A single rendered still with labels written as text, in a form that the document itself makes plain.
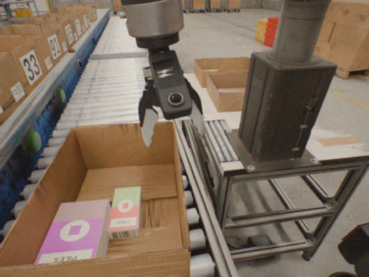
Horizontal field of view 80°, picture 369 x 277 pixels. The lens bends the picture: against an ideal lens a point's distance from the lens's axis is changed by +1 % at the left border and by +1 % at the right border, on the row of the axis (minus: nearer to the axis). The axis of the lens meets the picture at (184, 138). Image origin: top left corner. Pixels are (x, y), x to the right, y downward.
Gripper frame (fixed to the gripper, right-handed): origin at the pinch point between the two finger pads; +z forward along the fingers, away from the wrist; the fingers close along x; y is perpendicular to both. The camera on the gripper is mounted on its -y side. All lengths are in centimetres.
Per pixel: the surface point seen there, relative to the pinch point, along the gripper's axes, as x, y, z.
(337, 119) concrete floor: -200, 141, 121
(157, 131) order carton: 3.2, 19.7, 9.3
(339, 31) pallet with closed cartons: -321, 299, 70
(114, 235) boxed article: 18.0, -4.6, 19.4
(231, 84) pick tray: -45, 78, 25
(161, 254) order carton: 6.5, -18.9, 6.4
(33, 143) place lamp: 44, 32, 12
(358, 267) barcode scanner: -10.5, -31.0, -6.0
